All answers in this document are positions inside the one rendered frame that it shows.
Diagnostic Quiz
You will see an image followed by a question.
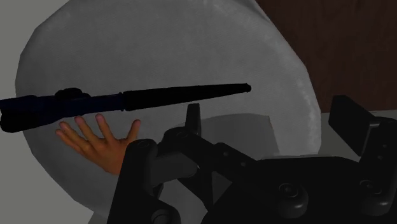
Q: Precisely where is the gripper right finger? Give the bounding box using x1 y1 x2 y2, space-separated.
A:
328 95 397 216

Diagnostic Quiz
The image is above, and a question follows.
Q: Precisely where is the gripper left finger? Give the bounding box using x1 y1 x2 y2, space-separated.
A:
106 104 256 224

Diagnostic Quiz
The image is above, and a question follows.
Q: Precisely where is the orange hand figure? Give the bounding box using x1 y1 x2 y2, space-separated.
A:
55 113 142 176

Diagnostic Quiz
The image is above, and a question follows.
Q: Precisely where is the black tapered wand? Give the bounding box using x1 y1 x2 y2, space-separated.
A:
0 83 252 134

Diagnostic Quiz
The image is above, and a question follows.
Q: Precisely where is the white toilet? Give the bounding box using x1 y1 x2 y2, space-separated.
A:
15 0 322 224

